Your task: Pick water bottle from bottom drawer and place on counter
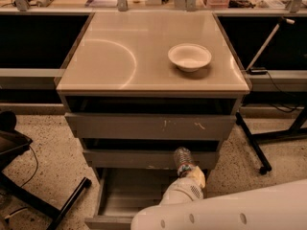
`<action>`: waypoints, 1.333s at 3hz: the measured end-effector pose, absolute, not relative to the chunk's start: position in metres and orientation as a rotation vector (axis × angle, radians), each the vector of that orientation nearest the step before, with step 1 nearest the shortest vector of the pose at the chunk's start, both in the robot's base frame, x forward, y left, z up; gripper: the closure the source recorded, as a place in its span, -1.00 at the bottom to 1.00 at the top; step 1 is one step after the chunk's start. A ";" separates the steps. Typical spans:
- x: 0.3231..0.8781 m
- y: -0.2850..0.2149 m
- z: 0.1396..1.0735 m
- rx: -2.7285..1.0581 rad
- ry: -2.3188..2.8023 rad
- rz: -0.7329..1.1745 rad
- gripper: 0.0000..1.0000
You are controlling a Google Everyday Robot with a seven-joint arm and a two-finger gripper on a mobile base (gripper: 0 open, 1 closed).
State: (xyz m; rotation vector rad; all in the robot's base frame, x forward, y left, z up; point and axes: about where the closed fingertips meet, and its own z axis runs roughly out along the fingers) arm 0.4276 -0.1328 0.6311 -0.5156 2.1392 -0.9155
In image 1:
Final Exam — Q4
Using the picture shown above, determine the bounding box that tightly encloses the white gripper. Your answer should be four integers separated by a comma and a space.
160, 166, 205, 206

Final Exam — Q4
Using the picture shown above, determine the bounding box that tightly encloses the clear plastic water bottle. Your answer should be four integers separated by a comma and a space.
174, 147, 196, 177

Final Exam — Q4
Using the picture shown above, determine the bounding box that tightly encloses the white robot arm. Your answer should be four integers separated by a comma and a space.
130, 164, 307, 230

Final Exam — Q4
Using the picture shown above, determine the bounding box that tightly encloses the bottom grey drawer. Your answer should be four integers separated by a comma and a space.
85, 169, 182, 230

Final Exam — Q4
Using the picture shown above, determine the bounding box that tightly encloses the grey drawer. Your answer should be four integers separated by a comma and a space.
80, 138, 222, 170
64, 97, 243, 142
85, 169, 182, 230

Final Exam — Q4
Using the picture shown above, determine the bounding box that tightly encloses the middle grey drawer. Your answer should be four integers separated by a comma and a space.
80, 138, 222, 170

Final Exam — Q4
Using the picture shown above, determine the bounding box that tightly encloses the grey drawer cabinet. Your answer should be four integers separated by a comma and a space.
54, 11, 253, 177

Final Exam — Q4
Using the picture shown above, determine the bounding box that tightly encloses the top grey drawer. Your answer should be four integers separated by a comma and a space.
64, 97, 243, 142

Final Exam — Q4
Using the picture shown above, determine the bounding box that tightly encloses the black stand base right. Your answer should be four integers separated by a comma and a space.
236, 107, 307, 175

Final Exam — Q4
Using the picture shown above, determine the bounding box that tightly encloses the black stand base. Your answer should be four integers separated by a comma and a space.
0, 110, 93, 230
236, 107, 307, 175

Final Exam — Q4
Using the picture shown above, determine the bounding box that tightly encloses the white paper bowl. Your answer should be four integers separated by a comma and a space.
168, 43, 212, 72

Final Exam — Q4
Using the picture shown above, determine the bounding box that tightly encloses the white pole with black base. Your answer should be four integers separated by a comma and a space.
246, 17, 295, 73

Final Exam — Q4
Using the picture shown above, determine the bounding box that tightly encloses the black stand base left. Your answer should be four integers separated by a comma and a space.
0, 110, 93, 230

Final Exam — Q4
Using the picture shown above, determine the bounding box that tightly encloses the black cable on floor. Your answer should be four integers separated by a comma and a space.
19, 146, 40, 189

